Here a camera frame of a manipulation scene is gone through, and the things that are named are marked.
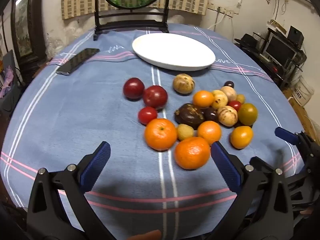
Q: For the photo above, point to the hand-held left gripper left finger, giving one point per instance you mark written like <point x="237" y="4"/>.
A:
<point x="96" y="165"/>

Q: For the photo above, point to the small dark purple fruit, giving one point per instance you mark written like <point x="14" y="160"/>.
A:
<point x="228" y="84"/>

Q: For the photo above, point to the small dark mangosteen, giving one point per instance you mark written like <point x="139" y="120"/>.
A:
<point x="210" y="114"/>

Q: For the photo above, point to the white bucket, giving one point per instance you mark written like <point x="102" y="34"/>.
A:
<point x="303" y="91"/>

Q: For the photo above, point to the large tan pepino melon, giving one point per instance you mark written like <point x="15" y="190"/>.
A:
<point x="183" y="83"/>

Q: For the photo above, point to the orange tomato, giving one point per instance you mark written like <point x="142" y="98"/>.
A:
<point x="203" y="99"/>
<point x="209" y="131"/>
<point x="241" y="137"/>

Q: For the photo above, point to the dark wood framed painting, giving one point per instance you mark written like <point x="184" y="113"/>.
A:
<point x="21" y="25"/>

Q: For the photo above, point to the person's left hand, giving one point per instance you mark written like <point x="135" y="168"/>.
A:
<point x="150" y="235"/>

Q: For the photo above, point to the green yellow tomato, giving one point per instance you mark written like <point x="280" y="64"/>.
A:
<point x="247" y="114"/>

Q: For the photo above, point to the cardboard box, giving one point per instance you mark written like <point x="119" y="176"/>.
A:
<point x="277" y="26"/>

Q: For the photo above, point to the black hat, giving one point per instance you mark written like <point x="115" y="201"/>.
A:
<point x="248" y="40"/>

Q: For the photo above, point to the dark red plum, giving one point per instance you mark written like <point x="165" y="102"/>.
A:
<point x="155" y="97"/>
<point x="133" y="88"/>

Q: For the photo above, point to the grey chair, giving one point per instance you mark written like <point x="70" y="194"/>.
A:
<point x="11" y="105"/>

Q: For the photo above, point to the purple cloth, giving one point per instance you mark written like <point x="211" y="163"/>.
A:
<point x="8" y="80"/>

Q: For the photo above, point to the white wall outlet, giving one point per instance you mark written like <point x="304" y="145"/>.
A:
<point x="225" y="11"/>

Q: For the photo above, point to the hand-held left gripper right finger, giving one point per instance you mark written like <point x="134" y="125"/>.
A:
<point x="226" y="166"/>

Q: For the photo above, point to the white oval plate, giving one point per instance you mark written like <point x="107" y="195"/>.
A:
<point x="172" y="51"/>

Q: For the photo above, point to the large dark mangosteen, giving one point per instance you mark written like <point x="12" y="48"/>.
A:
<point x="189" y="115"/>

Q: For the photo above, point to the small red tomato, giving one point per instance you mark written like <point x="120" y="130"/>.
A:
<point x="234" y="105"/>

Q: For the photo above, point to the small yellow fruit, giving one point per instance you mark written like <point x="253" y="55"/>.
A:
<point x="240" y="98"/>
<point x="185" y="131"/>

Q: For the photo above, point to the black smartphone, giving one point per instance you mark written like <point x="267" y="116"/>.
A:
<point x="77" y="61"/>

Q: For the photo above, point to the black computer desk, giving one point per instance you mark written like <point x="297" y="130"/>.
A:
<point x="275" y="73"/>

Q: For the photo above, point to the black speaker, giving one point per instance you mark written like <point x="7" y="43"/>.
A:
<point x="295" y="36"/>

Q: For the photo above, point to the computer monitor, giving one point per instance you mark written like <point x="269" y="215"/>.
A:
<point x="280" y="50"/>

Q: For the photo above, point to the orange mandarin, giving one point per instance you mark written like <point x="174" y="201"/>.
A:
<point x="160" y="134"/>
<point x="192" y="152"/>

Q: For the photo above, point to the blue striped tablecloth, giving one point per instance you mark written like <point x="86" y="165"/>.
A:
<point x="75" y="120"/>

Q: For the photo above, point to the pale pepino melon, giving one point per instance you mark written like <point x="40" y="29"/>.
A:
<point x="229" y="92"/>

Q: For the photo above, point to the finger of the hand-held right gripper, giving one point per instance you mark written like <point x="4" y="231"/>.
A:
<point x="261" y="162"/>
<point x="286" y="135"/>

